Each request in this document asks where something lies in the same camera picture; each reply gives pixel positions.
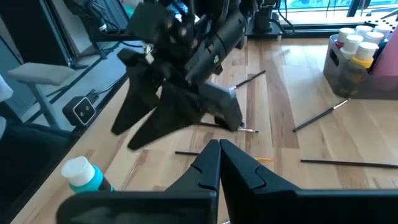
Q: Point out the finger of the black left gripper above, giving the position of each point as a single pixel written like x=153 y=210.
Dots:
x=177 y=115
x=140 y=93

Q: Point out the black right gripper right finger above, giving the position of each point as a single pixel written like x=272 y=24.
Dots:
x=264 y=202

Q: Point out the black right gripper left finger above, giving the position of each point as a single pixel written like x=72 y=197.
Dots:
x=192 y=205

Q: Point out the black paintbrush silver ferrule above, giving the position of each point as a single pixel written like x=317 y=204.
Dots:
x=248 y=80
x=320 y=115
x=248 y=130

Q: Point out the small teal paint bottle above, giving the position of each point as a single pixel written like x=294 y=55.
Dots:
x=81 y=174

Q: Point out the small yellow paint bottle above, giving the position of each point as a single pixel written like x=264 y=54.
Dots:
x=367 y=51

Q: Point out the small light blue paint bottle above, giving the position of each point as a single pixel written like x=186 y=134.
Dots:
x=383 y=28

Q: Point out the black paintbrush gold ferrule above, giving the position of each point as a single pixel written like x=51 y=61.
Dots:
x=348 y=164

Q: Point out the grey stool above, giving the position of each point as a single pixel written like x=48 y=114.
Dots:
x=40 y=73

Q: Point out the grey plastic bin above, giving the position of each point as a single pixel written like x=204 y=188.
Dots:
x=342 y=84

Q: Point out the black table-level camera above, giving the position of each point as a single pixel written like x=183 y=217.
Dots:
x=79 y=110

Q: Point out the black window frame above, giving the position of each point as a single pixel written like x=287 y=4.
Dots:
x=354 y=7

